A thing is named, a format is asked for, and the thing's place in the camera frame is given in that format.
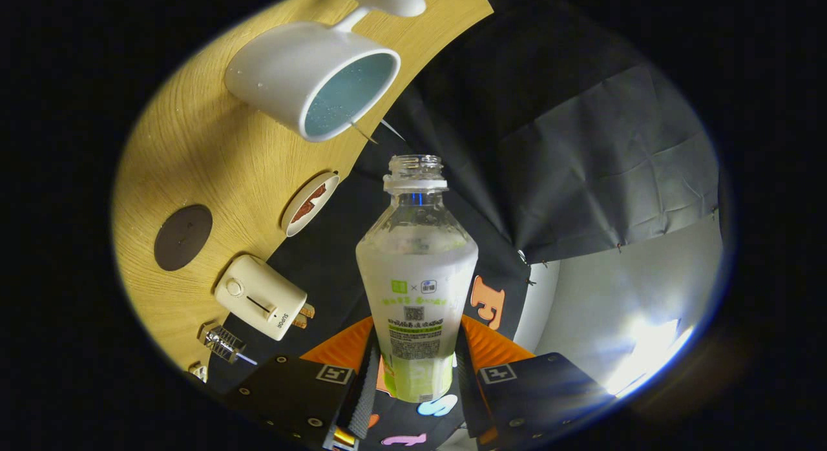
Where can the clear juice bottle white label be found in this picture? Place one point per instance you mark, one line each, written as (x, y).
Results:
(417, 276)

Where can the dark brown round coaster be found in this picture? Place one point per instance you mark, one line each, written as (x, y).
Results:
(183, 238)

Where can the black backdrop cloth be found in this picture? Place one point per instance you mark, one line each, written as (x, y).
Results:
(581, 147)

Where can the bright ceiling light panel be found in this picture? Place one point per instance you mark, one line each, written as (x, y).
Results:
(646, 354)

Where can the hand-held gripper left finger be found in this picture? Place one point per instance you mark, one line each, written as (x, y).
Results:
(365, 393)

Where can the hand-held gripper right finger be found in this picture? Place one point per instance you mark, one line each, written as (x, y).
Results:
(466, 406)

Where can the cream toaster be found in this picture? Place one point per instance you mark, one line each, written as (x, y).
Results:
(258, 296)

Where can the small plate with brown food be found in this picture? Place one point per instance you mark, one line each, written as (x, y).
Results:
(310, 202)

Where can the white cup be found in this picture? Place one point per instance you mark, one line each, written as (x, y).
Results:
(278, 76)

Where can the toast slice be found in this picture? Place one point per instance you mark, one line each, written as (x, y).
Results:
(307, 309)
(299, 322)

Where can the wooden table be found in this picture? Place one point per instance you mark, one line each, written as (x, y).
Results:
(194, 147)

